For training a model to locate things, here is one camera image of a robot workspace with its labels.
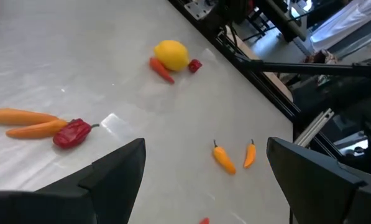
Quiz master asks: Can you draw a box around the silver aluminium extrusion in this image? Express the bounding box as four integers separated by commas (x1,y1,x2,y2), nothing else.
293,108,335,148

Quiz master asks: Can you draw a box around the person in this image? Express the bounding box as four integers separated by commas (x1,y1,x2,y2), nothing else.
309,0,371,52

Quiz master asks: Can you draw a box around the small dark red pepper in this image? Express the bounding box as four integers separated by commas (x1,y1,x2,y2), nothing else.
188,58,203,74
52,118,101,150

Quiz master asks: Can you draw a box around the black metal beam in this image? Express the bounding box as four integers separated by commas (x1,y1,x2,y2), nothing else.
234,58,371,78

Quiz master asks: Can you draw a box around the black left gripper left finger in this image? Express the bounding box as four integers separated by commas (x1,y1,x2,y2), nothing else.
0,138,147,224

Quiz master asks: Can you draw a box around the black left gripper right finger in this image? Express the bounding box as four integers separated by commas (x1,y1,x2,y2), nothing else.
266,136,371,224

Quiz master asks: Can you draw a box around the yellow lemon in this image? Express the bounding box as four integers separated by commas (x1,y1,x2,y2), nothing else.
153,39,191,72

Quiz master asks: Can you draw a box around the light wooden base board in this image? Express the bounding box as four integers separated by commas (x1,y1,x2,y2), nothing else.
225,26,295,102

